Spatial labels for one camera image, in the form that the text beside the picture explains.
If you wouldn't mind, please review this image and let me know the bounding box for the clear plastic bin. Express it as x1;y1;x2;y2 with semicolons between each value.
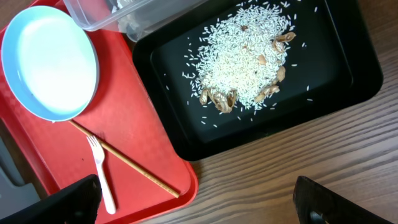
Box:
63;0;205;42

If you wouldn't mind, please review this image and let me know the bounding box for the white plastic fork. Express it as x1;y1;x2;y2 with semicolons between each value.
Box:
87;136;116;215

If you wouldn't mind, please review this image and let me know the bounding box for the crumpled white wrapper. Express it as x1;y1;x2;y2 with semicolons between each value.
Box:
111;0;141;34

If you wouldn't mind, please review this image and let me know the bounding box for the black waste tray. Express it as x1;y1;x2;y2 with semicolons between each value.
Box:
132;0;383;161

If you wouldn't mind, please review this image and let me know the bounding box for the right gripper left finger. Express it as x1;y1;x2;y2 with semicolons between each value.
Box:
1;174;102;224

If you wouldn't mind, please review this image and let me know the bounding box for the light blue plate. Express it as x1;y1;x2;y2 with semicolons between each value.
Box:
1;6;100;122

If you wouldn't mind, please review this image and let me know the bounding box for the grey dishwasher rack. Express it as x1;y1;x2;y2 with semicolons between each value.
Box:
0;140;40;219

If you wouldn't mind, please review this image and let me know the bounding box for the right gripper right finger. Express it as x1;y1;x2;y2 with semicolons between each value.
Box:
293;176;392;224

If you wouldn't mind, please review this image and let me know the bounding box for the wooden chopstick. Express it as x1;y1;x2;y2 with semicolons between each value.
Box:
69;120;180;198

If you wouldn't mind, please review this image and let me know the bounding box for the food scraps and rice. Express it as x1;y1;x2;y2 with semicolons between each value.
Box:
163;0;320;128

